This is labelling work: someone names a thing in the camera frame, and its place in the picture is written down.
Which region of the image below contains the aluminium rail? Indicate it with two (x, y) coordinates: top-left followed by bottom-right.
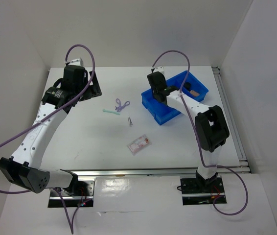
(212, 67), (251, 173)
(21, 166), (251, 178)

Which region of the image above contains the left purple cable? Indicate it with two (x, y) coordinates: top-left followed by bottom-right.
(0, 44), (96, 235)

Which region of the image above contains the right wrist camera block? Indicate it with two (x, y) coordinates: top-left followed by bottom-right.
(151, 66), (164, 75)

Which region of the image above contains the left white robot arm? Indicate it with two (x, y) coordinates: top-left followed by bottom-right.
(0, 65), (102, 195)

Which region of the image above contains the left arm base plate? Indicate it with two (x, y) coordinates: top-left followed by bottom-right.
(47, 178), (95, 208)

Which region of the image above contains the small clear tube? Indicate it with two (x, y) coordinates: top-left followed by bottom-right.
(128, 116), (133, 126)

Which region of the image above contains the clear pink makeup packet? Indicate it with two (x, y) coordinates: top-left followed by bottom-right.
(127, 135), (151, 155)

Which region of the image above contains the aluminium rail right side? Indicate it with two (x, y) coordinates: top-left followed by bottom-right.
(212, 67), (251, 173)

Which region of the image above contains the beige foundation bottle black cap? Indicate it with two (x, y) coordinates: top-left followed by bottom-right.
(190, 90), (200, 97)

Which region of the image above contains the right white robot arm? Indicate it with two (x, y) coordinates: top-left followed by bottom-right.
(141, 67), (230, 192)

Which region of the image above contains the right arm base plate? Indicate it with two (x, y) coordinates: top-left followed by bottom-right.
(177, 177), (227, 206)

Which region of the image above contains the aluminium rail front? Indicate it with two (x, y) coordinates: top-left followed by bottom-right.
(21, 166), (251, 178)

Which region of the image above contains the blue compartment organizer tray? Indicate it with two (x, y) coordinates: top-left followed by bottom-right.
(141, 71), (209, 125)

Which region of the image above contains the mint green makeup spatula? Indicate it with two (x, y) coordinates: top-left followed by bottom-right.
(102, 109), (120, 116)

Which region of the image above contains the purple eyelash curler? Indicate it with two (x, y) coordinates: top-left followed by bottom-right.
(115, 98), (130, 113)

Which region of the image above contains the black round compact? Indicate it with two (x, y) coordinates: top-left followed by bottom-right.
(184, 82), (192, 91)

